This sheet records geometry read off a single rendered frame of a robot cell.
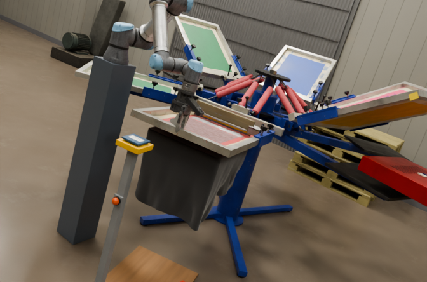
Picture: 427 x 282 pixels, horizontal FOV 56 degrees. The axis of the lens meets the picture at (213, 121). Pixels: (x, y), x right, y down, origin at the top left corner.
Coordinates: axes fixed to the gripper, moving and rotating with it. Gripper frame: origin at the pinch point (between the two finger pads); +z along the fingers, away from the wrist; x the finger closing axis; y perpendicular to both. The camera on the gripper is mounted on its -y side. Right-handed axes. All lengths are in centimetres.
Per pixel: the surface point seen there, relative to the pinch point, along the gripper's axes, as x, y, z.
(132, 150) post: 25.0, 8.5, 11.2
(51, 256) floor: -1, 57, 103
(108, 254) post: 17, 10, 69
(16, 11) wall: -609, 823, 38
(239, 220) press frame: -150, -13, 94
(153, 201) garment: -11.0, 7.7, 46.7
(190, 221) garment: -11, -17, 47
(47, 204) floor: -41, 102, 101
